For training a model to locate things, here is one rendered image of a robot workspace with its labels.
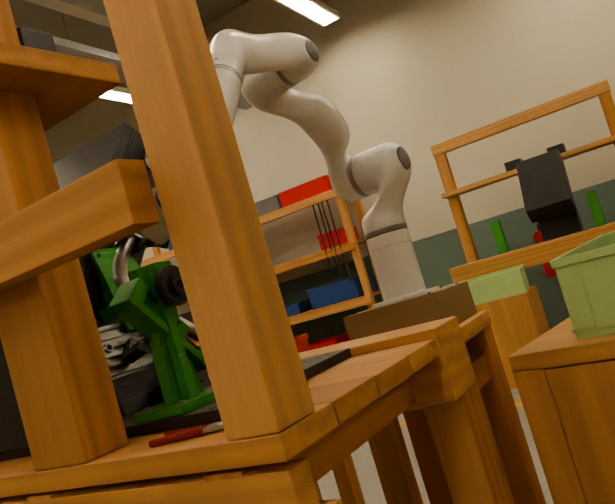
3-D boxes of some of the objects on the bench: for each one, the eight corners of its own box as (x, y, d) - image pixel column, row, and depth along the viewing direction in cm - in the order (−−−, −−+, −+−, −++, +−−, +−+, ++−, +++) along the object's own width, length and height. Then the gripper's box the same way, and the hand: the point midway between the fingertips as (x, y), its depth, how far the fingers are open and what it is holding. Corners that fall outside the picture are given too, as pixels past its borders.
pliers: (148, 449, 96) (146, 441, 96) (168, 437, 100) (166, 430, 100) (234, 431, 89) (232, 422, 89) (252, 420, 94) (249, 412, 94)
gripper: (137, 186, 122) (86, 237, 131) (203, 233, 129) (151, 278, 138) (145, 164, 128) (96, 215, 137) (209, 211, 135) (158, 256, 144)
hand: (129, 242), depth 136 cm, fingers closed on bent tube, 3 cm apart
